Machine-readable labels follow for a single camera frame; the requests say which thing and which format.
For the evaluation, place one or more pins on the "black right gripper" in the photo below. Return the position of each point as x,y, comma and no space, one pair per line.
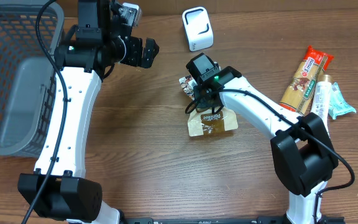
202,101

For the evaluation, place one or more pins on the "white brown snack pouch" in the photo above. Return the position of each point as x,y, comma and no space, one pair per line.
203,122

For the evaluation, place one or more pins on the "orange biscuit package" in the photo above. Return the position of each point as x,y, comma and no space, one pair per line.
300,91

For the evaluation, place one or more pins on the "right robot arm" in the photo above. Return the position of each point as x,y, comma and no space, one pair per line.
303,154

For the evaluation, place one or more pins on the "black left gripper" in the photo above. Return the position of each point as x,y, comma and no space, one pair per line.
134,50

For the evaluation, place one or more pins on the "white tube gold cap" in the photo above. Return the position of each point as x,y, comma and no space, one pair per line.
321,99

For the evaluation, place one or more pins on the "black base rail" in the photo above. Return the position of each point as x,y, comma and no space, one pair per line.
259,220

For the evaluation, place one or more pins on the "grey plastic shopping basket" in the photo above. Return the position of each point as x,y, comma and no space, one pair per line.
27,85

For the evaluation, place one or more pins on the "teal wipes packet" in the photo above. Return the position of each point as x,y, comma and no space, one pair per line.
337,104

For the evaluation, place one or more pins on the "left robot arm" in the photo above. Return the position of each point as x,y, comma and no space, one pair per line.
58,188

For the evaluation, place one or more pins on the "white barcode scanner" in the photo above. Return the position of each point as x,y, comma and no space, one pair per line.
198,30

